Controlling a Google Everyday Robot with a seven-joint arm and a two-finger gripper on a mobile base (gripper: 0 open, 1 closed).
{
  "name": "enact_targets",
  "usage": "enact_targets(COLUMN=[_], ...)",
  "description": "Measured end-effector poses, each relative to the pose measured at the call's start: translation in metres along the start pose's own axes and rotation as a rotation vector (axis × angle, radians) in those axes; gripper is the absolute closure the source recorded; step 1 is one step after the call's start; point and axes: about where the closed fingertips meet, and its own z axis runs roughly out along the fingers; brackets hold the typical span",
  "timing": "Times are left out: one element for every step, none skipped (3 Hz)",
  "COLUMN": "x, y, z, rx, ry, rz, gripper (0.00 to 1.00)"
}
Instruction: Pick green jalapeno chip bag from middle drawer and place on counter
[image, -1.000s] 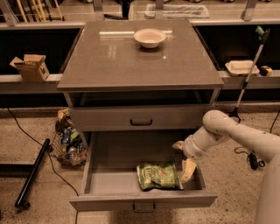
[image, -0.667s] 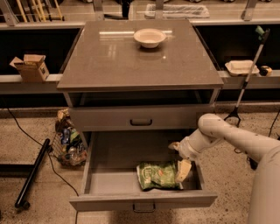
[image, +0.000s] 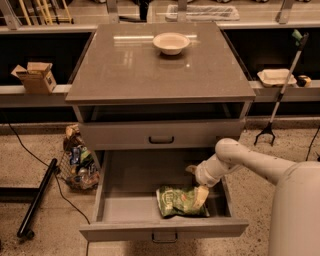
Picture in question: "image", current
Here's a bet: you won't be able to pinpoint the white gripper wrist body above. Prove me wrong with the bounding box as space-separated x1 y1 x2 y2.
194 155 234 188

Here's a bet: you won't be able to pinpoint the grey drawer cabinet with countertop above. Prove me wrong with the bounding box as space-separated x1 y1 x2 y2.
65 22 257 243

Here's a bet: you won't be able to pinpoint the clear plastic tray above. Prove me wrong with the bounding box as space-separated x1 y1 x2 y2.
165 4 240 22

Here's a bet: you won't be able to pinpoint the green jalapeno chip bag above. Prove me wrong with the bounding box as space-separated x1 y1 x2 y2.
156 185 210 218

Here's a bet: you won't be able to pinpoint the wire basket of snacks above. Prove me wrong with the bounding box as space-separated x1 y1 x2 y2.
59 124 100 190

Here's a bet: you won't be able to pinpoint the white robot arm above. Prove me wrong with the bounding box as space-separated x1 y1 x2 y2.
186 138 320 256

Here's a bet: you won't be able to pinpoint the yellow black tape roll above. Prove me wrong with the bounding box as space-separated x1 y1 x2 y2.
297 75 311 87

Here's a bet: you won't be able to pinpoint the open cardboard box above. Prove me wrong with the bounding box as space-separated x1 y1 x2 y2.
11 62 56 95

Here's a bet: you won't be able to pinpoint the white takeout food container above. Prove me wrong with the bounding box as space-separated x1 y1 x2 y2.
257 69 296 87

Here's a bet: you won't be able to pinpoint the yellow wooden sticks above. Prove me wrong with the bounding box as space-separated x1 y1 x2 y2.
17 0 74 25

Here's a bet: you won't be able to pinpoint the white paper bowl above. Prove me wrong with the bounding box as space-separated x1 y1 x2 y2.
153 33 190 56

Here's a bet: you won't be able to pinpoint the closed grey upper drawer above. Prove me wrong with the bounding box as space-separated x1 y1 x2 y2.
79 120 245 150

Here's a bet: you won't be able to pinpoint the open grey middle drawer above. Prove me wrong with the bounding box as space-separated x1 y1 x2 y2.
80 148 248 243

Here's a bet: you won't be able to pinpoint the reacher grabber tool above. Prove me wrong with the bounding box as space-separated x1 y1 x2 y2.
254 29 309 145

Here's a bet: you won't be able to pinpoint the black floor cable left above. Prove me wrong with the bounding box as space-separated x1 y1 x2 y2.
6 121 92 256

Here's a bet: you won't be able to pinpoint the black pole on wheels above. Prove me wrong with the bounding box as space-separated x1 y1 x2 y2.
17 158 57 239

